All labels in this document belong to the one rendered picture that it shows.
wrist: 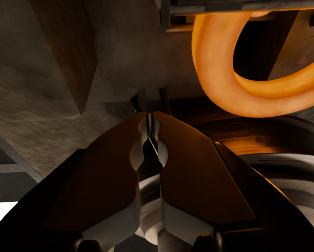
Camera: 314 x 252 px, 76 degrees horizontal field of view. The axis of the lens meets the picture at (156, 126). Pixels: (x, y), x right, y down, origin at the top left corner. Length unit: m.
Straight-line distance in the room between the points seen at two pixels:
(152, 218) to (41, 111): 0.26
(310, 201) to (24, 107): 0.39
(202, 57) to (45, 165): 0.53
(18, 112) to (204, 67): 0.17
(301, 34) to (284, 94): 0.08
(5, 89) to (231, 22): 0.18
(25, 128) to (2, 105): 0.30
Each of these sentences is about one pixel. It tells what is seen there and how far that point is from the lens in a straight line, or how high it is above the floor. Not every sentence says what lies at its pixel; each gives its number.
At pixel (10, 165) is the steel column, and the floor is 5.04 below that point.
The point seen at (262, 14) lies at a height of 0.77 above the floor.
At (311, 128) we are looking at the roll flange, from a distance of 0.40.
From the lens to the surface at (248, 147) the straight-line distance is 0.30.
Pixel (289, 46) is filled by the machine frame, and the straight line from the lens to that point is 0.31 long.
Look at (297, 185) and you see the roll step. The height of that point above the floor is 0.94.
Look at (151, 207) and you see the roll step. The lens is 0.36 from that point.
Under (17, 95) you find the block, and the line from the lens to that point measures 0.20.
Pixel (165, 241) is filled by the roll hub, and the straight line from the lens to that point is 0.40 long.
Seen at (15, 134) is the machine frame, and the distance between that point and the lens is 0.54.
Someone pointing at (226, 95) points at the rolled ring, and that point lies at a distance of 0.22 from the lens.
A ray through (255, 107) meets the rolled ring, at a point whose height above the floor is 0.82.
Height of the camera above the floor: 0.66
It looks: 49 degrees up
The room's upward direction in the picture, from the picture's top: 177 degrees clockwise
